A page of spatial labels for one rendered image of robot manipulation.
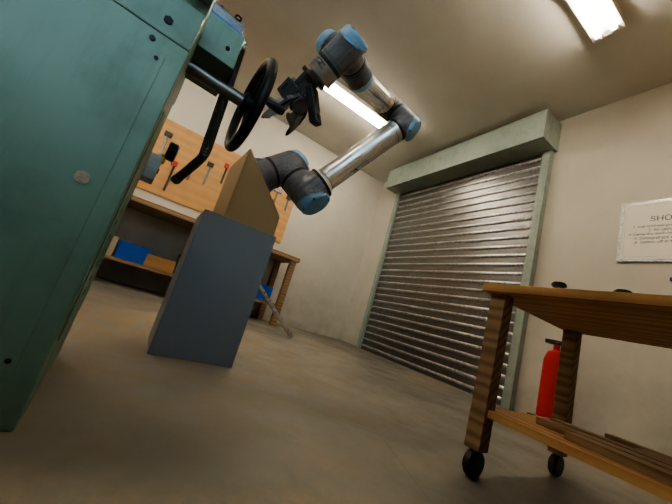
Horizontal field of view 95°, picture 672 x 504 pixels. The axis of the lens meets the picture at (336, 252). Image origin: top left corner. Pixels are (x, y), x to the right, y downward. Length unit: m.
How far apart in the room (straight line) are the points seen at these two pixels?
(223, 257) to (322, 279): 3.46
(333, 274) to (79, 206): 4.26
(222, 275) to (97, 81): 0.77
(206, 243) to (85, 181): 0.67
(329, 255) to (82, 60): 4.22
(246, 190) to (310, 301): 3.38
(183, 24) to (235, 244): 0.75
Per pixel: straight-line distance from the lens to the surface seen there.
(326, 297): 4.71
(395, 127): 1.61
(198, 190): 4.20
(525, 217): 3.43
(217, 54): 0.99
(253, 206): 1.36
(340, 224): 4.84
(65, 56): 0.73
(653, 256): 2.98
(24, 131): 0.69
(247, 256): 1.30
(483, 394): 1.03
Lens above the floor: 0.30
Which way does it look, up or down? 12 degrees up
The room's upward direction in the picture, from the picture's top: 17 degrees clockwise
